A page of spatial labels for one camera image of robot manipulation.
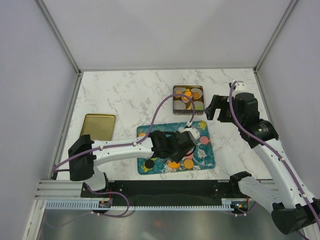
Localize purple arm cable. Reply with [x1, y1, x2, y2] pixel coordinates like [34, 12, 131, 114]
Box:
[51, 94, 198, 175]
[228, 81, 320, 240]

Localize silver metal tongs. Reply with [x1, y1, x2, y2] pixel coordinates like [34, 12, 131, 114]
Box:
[161, 158, 175, 165]

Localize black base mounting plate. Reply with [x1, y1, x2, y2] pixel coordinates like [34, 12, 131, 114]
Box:
[80, 180, 246, 206]

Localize teal floral serving tray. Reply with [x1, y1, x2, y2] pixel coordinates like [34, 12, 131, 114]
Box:
[137, 120, 216, 175]

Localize square cookie tin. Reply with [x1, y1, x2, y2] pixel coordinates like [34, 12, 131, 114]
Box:
[172, 85, 205, 116]

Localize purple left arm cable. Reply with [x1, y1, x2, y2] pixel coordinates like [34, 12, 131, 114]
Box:
[51, 94, 198, 175]

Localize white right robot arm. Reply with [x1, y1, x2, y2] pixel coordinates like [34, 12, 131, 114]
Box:
[204, 80, 320, 235]

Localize dotted orange sandwich biscuit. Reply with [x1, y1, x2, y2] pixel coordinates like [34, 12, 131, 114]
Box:
[183, 159, 194, 170]

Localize orange cookie in tin right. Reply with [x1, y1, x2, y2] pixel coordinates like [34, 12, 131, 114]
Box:
[192, 92, 200, 99]

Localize aluminium frame rail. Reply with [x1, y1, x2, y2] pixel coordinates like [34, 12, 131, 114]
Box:
[35, 180, 83, 200]

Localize orange cookie in tin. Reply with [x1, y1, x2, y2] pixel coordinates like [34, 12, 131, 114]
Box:
[192, 92, 200, 99]
[175, 90, 182, 98]

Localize orange cookie in tin left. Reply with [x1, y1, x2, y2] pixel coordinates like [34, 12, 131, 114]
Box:
[175, 90, 182, 98]

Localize green sandwich cookie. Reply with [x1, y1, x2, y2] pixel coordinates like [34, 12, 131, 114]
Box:
[195, 105, 203, 111]

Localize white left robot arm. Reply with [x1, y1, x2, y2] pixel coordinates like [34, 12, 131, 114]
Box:
[68, 127, 200, 197]

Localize orange fish cookie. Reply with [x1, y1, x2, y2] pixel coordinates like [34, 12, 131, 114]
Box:
[182, 91, 192, 101]
[167, 161, 181, 169]

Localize gold tin lid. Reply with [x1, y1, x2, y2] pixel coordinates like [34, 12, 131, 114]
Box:
[80, 113, 116, 141]

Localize black sandwich cookie lower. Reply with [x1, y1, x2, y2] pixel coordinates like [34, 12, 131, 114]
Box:
[144, 159, 155, 169]

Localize pink sandwich cookie lower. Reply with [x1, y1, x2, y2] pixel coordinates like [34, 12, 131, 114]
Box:
[185, 151, 193, 159]

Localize pink sandwich cookie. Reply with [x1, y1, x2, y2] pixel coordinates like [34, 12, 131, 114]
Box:
[185, 151, 193, 159]
[199, 136, 210, 145]

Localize slotted white cable duct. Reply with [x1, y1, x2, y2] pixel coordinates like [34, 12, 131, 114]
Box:
[45, 199, 249, 211]

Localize dotted orange biscuit far left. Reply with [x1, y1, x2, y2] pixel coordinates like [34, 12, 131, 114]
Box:
[138, 132, 147, 138]

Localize pink sandwich cookie upper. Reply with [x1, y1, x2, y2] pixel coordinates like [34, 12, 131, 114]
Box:
[199, 136, 210, 145]

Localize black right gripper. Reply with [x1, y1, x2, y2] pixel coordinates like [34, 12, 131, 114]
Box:
[204, 94, 244, 128]

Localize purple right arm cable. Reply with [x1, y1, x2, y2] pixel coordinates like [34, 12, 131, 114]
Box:
[228, 81, 320, 240]

